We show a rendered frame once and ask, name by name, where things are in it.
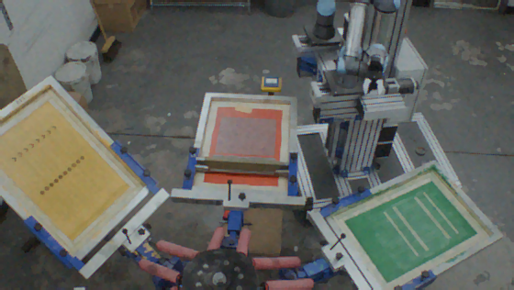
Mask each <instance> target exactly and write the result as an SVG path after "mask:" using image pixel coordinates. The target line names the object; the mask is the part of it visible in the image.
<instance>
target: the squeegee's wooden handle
mask: <svg viewBox="0 0 514 290"><path fill-rule="evenodd" d="M205 165H207V166H208V169H211V168H219V169H234V170H249V171H262V172H274V173H275V170H280V162H275V161H261V160H245V159H231V158H216V157H205Z"/></svg>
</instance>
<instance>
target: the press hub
mask: <svg viewBox="0 0 514 290"><path fill-rule="evenodd" d="M257 287H259V286H258V276H257V272H256V271H255V268H254V266H253V263H252V262H251V261H250V260H249V259H248V258H247V257H246V256H244V255H243V254H242V253H240V252H238V251H234V250H228V249H219V248H215V249H210V250H208V251H204V252H202V253H200V254H198V255H197V256H195V257H194V259H193V260H192V261H191V262H190V263H188V264H187V265H186V267H185V269H184V274H183V278H182V290H257Z"/></svg>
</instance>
